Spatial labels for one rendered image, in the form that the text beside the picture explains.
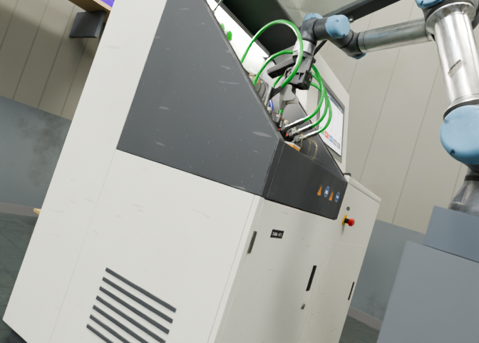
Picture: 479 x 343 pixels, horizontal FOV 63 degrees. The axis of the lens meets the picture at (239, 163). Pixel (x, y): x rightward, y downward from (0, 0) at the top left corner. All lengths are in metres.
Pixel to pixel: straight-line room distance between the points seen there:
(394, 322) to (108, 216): 0.88
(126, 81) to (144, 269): 0.64
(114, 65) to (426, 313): 1.23
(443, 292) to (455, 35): 0.61
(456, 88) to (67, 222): 1.25
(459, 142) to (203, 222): 0.65
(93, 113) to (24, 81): 2.15
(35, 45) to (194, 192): 2.74
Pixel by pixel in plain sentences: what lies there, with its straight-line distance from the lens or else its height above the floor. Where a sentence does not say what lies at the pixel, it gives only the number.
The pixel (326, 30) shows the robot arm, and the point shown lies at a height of 1.40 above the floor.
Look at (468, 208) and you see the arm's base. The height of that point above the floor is 0.91.
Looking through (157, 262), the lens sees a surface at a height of 0.52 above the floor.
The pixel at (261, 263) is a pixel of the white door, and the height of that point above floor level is 0.61.
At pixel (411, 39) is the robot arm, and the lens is 1.39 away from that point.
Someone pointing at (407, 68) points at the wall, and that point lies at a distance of 4.16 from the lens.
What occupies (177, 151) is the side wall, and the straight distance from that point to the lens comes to 1.18.
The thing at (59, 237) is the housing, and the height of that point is 0.44.
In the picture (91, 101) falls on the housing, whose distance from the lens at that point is 1.54.
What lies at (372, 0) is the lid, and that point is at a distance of 1.87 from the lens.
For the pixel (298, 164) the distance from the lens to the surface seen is 1.16.
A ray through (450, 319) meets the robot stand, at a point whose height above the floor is 0.67.
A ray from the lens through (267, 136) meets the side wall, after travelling 1.03.
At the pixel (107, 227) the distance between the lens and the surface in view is 1.33.
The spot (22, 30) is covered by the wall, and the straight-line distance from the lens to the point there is 3.64.
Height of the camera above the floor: 0.80
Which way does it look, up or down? 3 degrees up
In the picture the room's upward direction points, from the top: 18 degrees clockwise
